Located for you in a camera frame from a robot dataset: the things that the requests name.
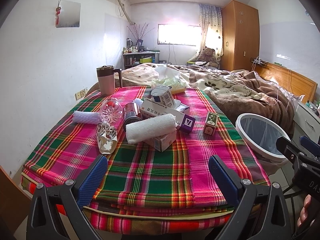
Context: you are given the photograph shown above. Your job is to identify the patterned snack wrapper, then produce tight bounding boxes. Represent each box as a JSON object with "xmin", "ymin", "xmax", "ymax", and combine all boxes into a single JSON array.
[{"xmin": 97, "ymin": 122, "xmax": 118, "ymax": 155}]

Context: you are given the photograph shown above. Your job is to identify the green beige small carton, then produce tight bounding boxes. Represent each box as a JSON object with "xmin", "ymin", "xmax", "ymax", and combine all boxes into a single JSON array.
[{"xmin": 203, "ymin": 112, "xmax": 219, "ymax": 135}]

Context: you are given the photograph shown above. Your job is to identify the clear crushed plastic bottle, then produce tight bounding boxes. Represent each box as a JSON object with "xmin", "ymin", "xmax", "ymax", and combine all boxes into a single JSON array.
[{"xmin": 100, "ymin": 98, "xmax": 123, "ymax": 124}]

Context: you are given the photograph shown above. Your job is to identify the small white orange box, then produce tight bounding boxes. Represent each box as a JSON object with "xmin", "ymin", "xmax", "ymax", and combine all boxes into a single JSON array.
[{"xmin": 144, "ymin": 131, "xmax": 177, "ymax": 152}]

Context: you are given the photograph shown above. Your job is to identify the dark red drink can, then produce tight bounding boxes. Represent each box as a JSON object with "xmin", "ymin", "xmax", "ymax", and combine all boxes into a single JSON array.
[{"xmin": 123, "ymin": 102, "xmax": 142, "ymax": 131}]

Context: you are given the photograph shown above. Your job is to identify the long white purple medicine box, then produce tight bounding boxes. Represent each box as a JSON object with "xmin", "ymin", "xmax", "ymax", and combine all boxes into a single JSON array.
[{"xmin": 139, "ymin": 98, "xmax": 195, "ymax": 133}]

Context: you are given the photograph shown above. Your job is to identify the purple white tissue box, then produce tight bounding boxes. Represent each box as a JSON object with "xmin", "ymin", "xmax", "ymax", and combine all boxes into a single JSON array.
[{"xmin": 174, "ymin": 99, "xmax": 190, "ymax": 115}]

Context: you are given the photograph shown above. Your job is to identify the white trash bin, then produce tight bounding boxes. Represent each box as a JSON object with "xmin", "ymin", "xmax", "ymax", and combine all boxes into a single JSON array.
[{"xmin": 235, "ymin": 113, "xmax": 289, "ymax": 175}]

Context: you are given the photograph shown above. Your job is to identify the person right hand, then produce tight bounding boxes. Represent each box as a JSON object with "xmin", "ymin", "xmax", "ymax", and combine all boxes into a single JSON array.
[{"xmin": 297, "ymin": 194, "xmax": 312, "ymax": 227}]

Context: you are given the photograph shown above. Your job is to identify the white nightstand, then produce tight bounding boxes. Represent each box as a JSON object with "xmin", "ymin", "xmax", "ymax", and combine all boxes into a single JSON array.
[{"xmin": 294, "ymin": 102, "xmax": 320, "ymax": 143}]

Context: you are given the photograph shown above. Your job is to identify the wooden headboard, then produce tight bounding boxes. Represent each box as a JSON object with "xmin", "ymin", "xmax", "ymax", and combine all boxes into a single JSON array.
[{"xmin": 255, "ymin": 63, "xmax": 318, "ymax": 103}]

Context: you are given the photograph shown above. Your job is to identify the brown cream blanket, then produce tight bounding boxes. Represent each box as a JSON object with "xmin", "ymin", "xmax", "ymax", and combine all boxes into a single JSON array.
[{"xmin": 121, "ymin": 62, "xmax": 298, "ymax": 133}]

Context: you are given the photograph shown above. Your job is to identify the pink plaid tablecloth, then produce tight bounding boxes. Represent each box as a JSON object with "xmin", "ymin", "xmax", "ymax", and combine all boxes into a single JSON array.
[{"xmin": 21, "ymin": 88, "xmax": 270, "ymax": 235}]

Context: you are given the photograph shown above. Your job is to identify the pink brown travel mug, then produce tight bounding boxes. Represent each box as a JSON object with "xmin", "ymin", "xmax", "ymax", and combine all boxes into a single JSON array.
[{"xmin": 97, "ymin": 65, "xmax": 123, "ymax": 96}]

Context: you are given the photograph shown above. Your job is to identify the wooden wardrobe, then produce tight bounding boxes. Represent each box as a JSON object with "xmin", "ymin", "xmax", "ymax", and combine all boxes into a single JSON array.
[{"xmin": 221, "ymin": 0, "xmax": 260, "ymax": 71}]

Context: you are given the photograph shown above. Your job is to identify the brown teddy bear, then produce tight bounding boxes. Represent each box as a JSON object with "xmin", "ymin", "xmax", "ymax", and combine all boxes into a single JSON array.
[{"xmin": 196, "ymin": 47, "xmax": 219, "ymax": 68}]

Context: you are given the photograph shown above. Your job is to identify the yellow tissue pack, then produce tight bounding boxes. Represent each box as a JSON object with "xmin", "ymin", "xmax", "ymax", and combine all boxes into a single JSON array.
[{"xmin": 151, "ymin": 64, "xmax": 188, "ymax": 95}]

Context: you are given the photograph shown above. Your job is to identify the cluttered shelf unit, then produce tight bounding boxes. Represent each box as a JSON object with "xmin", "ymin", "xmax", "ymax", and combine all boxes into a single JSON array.
[{"xmin": 123, "ymin": 51, "xmax": 160, "ymax": 69}]

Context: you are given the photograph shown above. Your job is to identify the dried branches vase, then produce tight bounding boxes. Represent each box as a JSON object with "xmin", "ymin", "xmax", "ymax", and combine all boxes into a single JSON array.
[{"xmin": 127, "ymin": 23, "xmax": 154, "ymax": 50}]

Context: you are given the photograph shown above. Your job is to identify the patterned curtain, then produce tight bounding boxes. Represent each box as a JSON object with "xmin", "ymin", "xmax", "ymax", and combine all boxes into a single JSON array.
[{"xmin": 199, "ymin": 4, "xmax": 223, "ymax": 61}]

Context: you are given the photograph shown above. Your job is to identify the red hanging knot ornament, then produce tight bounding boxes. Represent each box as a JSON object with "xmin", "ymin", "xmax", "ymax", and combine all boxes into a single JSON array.
[{"xmin": 55, "ymin": 0, "xmax": 61, "ymax": 27}]

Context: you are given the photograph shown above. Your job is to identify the white charging cable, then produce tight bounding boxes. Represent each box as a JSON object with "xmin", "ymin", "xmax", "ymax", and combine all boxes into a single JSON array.
[{"xmin": 272, "ymin": 67, "xmax": 301, "ymax": 113}]

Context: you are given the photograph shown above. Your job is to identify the wall power socket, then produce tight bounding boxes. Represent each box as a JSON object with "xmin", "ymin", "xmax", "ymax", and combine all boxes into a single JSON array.
[{"xmin": 75, "ymin": 88, "xmax": 88, "ymax": 101}]

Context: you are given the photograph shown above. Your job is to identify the square wall mirror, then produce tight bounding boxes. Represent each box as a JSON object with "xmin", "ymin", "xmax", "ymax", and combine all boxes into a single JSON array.
[{"xmin": 57, "ymin": 0, "xmax": 81, "ymax": 28}]

